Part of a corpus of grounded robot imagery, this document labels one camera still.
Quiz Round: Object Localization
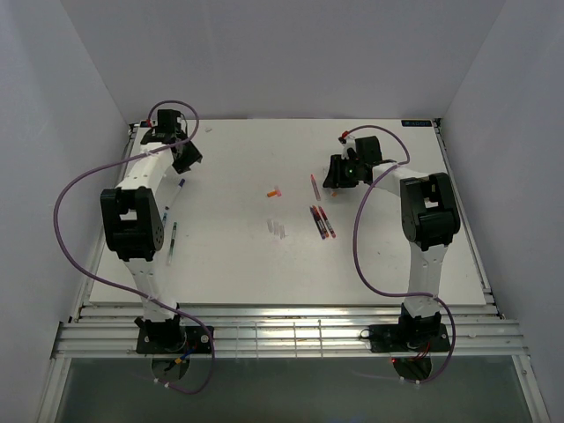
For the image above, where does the orange red pen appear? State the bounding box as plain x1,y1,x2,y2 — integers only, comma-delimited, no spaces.
313,205,330,239

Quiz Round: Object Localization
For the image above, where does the red highlighter pen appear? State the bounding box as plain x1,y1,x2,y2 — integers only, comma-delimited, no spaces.
318,205,336,239

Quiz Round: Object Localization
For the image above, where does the purple capped white marker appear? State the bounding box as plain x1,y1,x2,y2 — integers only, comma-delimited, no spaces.
165,178,185,212

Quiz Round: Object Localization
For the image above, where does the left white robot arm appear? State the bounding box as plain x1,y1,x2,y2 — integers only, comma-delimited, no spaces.
100,109,202,353

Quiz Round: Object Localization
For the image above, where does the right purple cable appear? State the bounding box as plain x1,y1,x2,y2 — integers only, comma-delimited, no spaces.
338,125,457,385

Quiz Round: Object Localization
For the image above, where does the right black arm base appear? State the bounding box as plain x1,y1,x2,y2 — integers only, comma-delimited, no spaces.
360,323,451,353

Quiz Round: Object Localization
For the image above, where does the green pen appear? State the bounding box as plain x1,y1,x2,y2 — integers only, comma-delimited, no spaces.
167,221,178,266

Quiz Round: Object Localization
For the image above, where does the aluminium table frame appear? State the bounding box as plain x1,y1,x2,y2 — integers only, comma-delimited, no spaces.
37,118,552,423

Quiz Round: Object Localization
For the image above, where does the pink highlighter pen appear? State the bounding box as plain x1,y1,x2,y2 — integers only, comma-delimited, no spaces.
310,174,321,203

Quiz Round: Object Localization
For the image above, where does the purple highlighter pen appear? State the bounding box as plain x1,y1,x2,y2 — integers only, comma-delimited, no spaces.
309,206,326,240

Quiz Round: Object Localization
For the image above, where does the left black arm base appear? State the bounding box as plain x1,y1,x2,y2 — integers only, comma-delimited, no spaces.
135,325,214,355

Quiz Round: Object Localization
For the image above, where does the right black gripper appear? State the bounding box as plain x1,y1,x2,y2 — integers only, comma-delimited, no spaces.
323,154,365,189

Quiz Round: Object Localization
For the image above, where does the right blue table label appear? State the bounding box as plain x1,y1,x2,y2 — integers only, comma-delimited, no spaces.
401,119,433,128

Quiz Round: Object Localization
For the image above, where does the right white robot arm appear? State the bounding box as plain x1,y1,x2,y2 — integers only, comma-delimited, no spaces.
323,130,461,350

